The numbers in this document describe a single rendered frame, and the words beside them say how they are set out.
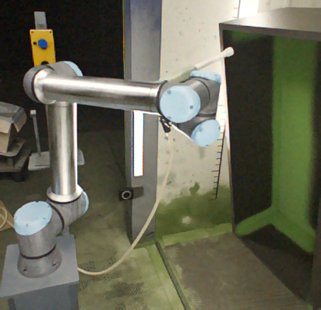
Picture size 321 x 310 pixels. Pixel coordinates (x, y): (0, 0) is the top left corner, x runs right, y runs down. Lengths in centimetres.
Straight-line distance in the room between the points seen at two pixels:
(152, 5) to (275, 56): 72
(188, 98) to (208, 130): 20
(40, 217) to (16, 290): 31
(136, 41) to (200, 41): 40
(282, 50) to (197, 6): 58
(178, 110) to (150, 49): 115
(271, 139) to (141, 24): 96
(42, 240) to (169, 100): 86
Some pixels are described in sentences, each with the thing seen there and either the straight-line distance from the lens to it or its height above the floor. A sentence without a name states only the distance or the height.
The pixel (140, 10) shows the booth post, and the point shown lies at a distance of 188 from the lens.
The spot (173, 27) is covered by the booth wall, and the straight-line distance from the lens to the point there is 194.
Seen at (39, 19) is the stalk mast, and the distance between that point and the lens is 202.
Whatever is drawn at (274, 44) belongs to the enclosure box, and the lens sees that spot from 166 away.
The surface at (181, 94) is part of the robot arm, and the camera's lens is 77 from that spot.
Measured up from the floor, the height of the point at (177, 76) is 145.
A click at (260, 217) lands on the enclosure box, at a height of 51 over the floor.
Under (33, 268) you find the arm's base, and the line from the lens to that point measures 148.
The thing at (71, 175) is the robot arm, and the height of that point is 102.
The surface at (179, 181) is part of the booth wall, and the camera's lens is 228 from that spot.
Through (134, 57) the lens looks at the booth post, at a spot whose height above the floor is 141.
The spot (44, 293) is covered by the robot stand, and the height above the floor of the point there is 60.
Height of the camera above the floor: 169
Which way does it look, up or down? 25 degrees down
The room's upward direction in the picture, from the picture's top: 2 degrees clockwise
